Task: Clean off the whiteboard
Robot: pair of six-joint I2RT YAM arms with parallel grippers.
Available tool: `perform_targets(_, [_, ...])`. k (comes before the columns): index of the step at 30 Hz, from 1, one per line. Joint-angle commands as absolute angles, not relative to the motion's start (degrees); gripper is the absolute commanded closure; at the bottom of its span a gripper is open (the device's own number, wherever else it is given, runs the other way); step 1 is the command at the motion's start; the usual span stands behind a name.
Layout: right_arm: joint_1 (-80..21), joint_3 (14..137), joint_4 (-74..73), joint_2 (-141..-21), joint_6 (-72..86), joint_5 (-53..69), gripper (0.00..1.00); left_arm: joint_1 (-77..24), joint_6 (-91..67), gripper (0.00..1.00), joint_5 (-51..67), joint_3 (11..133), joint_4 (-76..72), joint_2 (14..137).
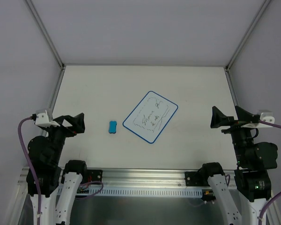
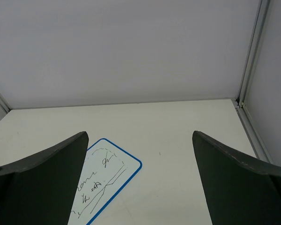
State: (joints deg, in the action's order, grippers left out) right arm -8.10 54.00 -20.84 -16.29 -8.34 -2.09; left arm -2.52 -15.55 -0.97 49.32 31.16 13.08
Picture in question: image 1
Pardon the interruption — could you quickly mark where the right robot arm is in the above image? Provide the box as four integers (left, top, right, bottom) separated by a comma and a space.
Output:
198, 106, 278, 225

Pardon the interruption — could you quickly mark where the white slotted cable duct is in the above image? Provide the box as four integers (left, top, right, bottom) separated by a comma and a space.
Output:
56, 186, 203, 198

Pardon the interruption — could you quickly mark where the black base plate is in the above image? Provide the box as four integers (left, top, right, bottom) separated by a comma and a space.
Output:
185, 171, 205, 187
81, 169, 103, 184

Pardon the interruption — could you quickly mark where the blue-framed small whiteboard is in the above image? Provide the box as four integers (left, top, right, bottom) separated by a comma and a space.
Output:
122, 91, 178, 144

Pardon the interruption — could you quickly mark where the right aluminium frame post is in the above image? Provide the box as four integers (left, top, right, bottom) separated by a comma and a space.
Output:
224, 0, 272, 108

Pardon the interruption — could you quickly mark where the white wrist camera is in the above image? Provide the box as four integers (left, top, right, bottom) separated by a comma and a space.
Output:
242, 110, 275, 129
33, 108, 59, 128

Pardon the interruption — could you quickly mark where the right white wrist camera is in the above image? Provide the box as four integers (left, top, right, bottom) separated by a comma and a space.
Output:
242, 110, 275, 129

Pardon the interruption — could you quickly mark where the left aluminium frame post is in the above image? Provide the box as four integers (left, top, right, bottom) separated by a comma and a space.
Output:
24, 0, 66, 110

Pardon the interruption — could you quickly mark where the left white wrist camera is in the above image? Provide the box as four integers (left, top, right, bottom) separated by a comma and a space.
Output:
33, 108, 59, 128

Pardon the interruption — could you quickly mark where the blue foam whiteboard eraser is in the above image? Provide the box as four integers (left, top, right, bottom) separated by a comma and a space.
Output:
108, 120, 117, 134

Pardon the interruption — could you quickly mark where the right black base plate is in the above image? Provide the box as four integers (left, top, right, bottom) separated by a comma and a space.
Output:
185, 171, 205, 187

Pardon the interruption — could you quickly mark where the aluminium frame post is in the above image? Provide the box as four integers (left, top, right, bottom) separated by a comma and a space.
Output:
224, 0, 272, 108
24, 0, 66, 110

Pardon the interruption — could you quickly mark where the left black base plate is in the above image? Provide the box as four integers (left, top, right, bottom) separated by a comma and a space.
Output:
81, 169, 103, 184

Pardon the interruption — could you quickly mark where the aluminium mounting rail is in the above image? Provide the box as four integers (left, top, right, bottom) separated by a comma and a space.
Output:
18, 166, 239, 190

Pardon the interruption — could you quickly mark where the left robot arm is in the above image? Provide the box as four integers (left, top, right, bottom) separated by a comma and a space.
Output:
26, 110, 88, 225

